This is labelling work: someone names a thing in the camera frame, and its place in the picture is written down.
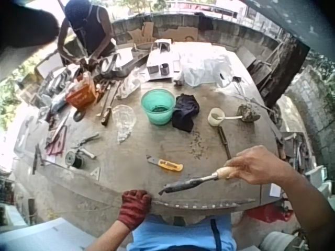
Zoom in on person's right hand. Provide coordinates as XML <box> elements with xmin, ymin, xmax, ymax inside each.
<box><xmin>225</xmin><ymin>145</ymin><xmax>298</xmax><ymax>186</ymax></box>

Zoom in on person's left hand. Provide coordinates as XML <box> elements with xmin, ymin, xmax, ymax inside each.
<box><xmin>117</xmin><ymin>189</ymin><xmax>153</xmax><ymax>231</ymax></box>

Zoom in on thin metal file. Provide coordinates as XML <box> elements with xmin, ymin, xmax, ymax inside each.
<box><xmin>218</xmin><ymin>126</ymin><xmax>232</xmax><ymax>160</ymax></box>

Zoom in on small white card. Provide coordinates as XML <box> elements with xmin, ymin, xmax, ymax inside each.
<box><xmin>269</xmin><ymin>182</ymin><xmax>282</xmax><ymax>198</ymax></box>

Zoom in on yellow utility knife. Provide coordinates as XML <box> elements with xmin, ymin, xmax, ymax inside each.
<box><xmin>146</xmin><ymin>154</ymin><xmax>184</xmax><ymax>172</ymax></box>

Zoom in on scattered small metal bits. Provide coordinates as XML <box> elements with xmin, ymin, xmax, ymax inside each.
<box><xmin>188</xmin><ymin>130</ymin><xmax>210</xmax><ymax>161</ymax></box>

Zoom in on white plastic ladle cup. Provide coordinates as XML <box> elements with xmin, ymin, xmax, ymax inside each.
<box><xmin>207</xmin><ymin>107</ymin><xmax>243</xmax><ymax>128</ymax></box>

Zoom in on red object under table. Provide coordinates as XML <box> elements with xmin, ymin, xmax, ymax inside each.
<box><xmin>247</xmin><ymin>203</ymin><xmax>294</xmax><ymax>223</ymax></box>

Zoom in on grey stone lump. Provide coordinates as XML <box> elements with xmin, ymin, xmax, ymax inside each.
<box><xmin>236</xmin><ymin>104</ymin><xmax>261</xmax><ymax>122</ymax></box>

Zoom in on heap of metal scrap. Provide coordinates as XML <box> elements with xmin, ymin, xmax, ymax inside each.
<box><xmin>272</xmin><ymin>130</ymin><xmax>315</xmax><ymax>171</ymax></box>

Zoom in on clear plastic bag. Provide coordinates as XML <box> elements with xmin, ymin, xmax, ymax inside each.
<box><xmin>112</xmin><ymin>104</ymin><xmax>138</xmax><ymax>145</ymax></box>

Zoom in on metal pliers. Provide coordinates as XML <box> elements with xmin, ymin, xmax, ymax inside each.
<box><xmin>71</xmin><ymin>133</ymin><xmax>101</xmax><ymax>150</ymax></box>

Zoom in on dark cloth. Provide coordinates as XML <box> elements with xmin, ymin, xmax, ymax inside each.
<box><xmin>171</xmin><ymin>94</ymin><xmax>201</xmax><ymax>133</ymax></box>

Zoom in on white bucket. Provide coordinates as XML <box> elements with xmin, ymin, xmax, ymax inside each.
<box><xmin>258</xmin><ymin>231</ymin><xmax>307</xmax><ymax>251</ymax></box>

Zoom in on green plastic bowl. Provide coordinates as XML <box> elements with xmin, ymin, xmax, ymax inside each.
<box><xmin>141</xmin><ymin>88</ymin><xmax>176</xmax><ymax>126</ymax></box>

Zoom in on leaning metal sheets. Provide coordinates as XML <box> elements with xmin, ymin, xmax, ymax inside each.
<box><xmin>245</xmin><ymin>47</ymin><xmax>284</xmax><ymax>98</ymax></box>

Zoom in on white sheet board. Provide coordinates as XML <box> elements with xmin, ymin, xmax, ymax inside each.
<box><xmin>0</xmin><ymin>218</ymin><xmax>95</xmax><ymax>251</ymax></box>

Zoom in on white plastic bags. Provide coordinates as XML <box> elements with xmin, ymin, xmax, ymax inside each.
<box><xmin>180</xmin><ymin>50</ymin><xmax>234</xmax><ymax>88</ymax></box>

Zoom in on small hammer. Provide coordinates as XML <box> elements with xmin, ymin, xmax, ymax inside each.
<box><xmin>32</xmin><ymin>143</ymin><xmax>44</xmax><ymax>176</ymax></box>

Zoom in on crumpled clear plastic wrap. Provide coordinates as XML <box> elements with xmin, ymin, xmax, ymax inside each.
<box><xmin>116</xmin><ymin>67</ymin><xmax>146</xmax><ymax>100</ymax></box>

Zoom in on orange cardboard box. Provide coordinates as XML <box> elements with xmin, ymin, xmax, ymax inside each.
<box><xmin>65</xmin><ymin>75</ymin><xmax>97</xmax><ymax>109</ymax></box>

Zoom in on cardboard cutout pieces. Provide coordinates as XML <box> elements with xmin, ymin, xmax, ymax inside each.
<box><xmin>127</xmin><ymin>21</ymin><xmax>199</xmax><ymax>44</ymax></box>

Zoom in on solder wire spool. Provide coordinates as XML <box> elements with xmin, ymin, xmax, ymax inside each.
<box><xmin>64</xmin><ymin>150</ymin><xmax>85</xmax><ymax>169</ymax></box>

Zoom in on red triangle frame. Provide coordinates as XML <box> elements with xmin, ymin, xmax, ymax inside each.
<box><xmin>44</xmin><ymin>127</ymin><xmax>68</xmax><ymax>157</ymax></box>

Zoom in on black tape ring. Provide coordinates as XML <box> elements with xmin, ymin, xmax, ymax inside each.
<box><xmin>73</xmin><ymin>109</ymin><xmax>86</xmax><ymax>122</ymax></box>

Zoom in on sheet metal box frame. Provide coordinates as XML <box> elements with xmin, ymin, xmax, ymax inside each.
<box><xmin>146</xmin><ymin>39</ymin><xmax>175</xmax><ymax>81</ymax></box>

